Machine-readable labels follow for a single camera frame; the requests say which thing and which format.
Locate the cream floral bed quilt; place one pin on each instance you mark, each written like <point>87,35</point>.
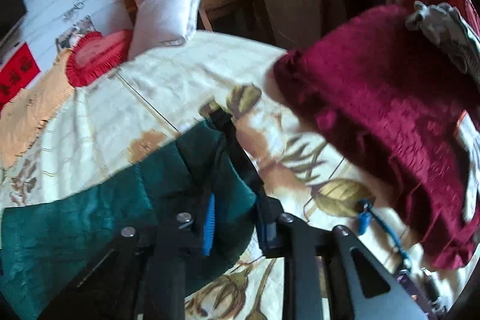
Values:
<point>135,109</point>

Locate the dark red velvet blanket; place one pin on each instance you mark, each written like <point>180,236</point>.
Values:
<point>389,101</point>

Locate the yellow frilled pillow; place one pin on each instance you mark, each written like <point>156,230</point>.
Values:
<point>23,118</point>

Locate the white pillow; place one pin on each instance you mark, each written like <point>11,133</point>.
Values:
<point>161,23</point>

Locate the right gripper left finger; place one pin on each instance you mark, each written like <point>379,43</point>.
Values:
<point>196,228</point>

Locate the red banner with characters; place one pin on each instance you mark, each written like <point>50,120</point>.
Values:
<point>18,72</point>

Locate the grey white garment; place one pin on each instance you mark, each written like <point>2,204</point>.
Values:
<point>444,26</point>

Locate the framed photo at headboard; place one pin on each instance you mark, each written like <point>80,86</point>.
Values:
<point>69,38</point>

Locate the red heart-shaped cushion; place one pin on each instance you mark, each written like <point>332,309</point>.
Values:
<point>95,55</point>

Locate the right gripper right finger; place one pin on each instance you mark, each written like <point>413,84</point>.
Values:
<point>268,209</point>

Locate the wall-mounted black television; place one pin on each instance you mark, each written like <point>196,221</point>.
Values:
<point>11,13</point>

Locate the dark green quilted jacket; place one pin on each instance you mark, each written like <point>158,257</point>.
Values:
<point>45,246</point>

